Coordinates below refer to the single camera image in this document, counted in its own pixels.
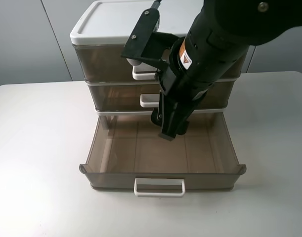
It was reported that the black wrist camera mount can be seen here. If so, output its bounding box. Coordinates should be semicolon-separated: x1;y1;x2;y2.
121;0;179;71

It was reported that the white plastic drawer cabinet frame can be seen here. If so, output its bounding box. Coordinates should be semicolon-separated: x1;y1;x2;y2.
70;0;244;115

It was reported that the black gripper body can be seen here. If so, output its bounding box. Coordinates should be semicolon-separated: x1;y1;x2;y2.
151;67;208;135

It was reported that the black gripper finger with grey tip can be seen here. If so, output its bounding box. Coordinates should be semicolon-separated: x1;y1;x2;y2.
159;106;180;141

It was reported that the smoky transparent drawer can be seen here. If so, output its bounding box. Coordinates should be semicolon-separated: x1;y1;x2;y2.
73;43;248;82
86;79;235;112
80;113;246;197

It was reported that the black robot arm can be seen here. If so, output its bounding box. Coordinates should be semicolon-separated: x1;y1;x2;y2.
151;0;302;141

